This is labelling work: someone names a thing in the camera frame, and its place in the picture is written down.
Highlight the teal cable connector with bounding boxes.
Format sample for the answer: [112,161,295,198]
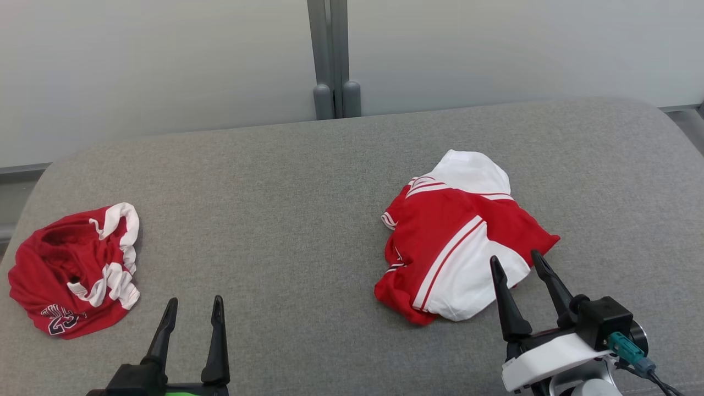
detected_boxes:
[608,332,656,376]

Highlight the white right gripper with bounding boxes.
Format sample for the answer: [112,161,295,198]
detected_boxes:
[491,250,612,396]

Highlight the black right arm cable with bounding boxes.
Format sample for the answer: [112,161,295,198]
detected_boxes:
[616,360,685,396]

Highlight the red garment with bulls print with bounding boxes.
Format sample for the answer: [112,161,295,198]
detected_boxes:
[8,202,141,340]

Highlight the grey metal partition post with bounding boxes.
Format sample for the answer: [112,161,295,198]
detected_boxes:
[329,0,362,118]
[307,0,335,120]

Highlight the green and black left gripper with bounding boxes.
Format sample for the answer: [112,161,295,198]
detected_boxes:
[85,295,230,396]

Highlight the red and white jersey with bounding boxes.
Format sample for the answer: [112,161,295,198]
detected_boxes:
[374,149,561,326]

